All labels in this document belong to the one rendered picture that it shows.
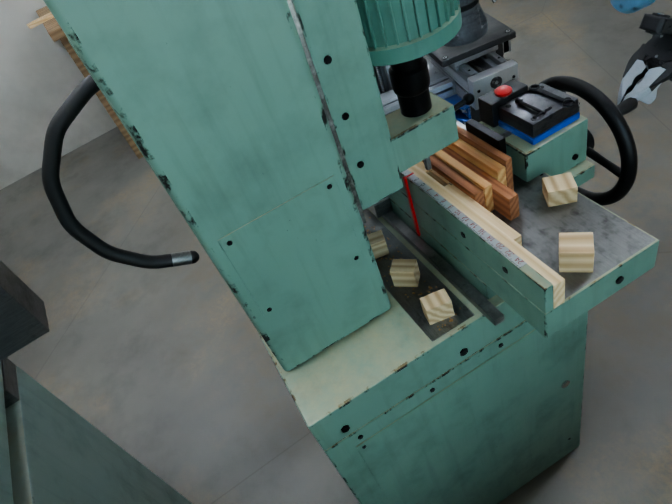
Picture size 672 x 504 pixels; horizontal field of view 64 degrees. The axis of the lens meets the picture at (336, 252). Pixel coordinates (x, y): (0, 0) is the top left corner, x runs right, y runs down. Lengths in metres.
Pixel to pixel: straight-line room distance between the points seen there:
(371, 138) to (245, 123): 0.21
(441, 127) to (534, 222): 0.22
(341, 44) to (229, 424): 1.49
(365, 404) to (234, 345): 1.28
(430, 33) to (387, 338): 0.48
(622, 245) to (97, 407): 1.94
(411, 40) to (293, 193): 0.26
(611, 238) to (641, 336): 1.02
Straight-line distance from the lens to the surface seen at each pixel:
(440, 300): 0.91
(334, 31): 0.72
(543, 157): 1.00
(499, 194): 0.91
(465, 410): 1.12
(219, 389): 2.06
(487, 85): 1.59
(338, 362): 0.93
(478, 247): 0.86
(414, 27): 0.77
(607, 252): 0.88
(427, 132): 0.90
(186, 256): 1.00
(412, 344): 0.91
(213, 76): 0.63
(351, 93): 0.75
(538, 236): 0.90
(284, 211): 0.73
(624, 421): 1.74
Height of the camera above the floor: 1.54
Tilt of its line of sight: 43 degrees down
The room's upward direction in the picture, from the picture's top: 22 degrees counter-clockwise
